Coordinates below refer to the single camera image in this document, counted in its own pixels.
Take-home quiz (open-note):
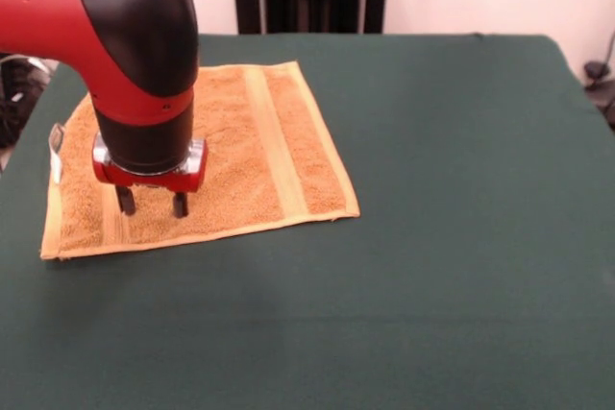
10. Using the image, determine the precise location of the dark green table cloth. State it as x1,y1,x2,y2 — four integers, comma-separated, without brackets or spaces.
0,33,615,410

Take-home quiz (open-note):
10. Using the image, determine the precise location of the tan terry towel white label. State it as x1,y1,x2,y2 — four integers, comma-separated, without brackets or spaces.
39,60,361,261

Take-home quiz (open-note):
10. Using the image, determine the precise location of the grey cable loop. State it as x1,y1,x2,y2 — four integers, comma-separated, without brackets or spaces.
0,52,53,79

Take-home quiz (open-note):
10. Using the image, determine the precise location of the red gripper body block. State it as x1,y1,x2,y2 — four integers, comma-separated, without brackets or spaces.
91,133,209,195

